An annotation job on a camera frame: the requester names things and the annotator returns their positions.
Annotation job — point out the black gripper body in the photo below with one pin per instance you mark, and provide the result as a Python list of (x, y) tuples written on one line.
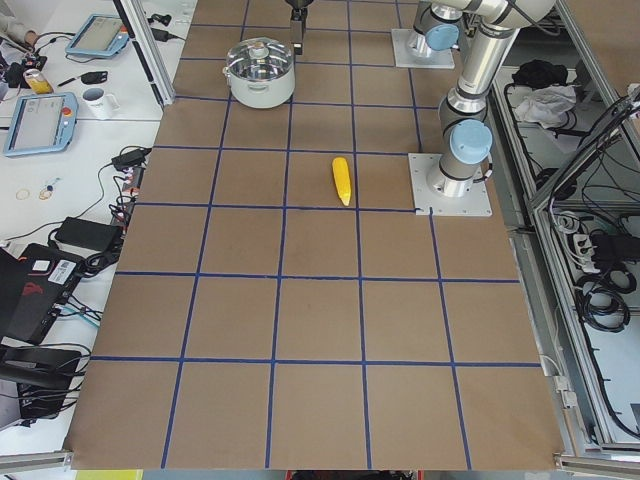
[(298, 29)]

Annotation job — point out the white power strip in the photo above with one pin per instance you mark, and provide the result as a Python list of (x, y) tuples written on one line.
[(585, 251)]

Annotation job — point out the black small pouch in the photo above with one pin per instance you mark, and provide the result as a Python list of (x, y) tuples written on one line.
[(94, 77)]

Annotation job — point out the white crumpled cloth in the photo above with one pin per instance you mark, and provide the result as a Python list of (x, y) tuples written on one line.
[(547, 106)]

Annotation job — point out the aluminium frame post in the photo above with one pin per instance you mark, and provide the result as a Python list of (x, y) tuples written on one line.
[(132, 14)]

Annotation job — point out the white mug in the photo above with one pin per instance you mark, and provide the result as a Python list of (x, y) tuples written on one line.
[(103, 105)]

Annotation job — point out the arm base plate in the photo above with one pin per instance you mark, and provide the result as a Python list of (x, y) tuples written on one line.
[(411, 51), (436, 194)]

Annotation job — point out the brown paper table cover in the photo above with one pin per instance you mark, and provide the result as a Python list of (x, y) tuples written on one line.
[(255, 322)]

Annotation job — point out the near blue teach pendant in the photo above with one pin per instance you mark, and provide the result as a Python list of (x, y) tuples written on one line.
[(41, 124)]

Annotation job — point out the mint green cooking pot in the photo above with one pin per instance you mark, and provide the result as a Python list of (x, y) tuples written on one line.
[(262, 94)]

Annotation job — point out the black power adapter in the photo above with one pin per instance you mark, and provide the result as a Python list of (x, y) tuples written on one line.
[(88, 234)]

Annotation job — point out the yellow drink can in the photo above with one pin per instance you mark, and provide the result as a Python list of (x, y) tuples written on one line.
[(37, 81)]

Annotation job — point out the glass pot lid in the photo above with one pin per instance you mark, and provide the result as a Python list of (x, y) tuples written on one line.
[(259, 59)]

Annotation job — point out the yellow corn cob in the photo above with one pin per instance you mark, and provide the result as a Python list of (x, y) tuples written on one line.
[(342, 179)]

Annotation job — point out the blue teach pendant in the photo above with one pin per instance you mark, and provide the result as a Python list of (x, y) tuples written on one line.
[(101, 36), (41, 124)]

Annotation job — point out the black cloth bundle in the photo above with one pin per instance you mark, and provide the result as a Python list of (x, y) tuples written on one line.
[(539, 74)]

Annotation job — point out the black laptop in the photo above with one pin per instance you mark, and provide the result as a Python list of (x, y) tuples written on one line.
[(33, 288)]

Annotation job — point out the far blue teach pendant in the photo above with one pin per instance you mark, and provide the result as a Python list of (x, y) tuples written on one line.
[(101, 36)]

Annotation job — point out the black pen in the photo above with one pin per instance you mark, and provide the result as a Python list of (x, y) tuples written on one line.
[(68, 81)]

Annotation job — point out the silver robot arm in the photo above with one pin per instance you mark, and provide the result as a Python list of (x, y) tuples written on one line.
[(435, 27), (467, 139)]

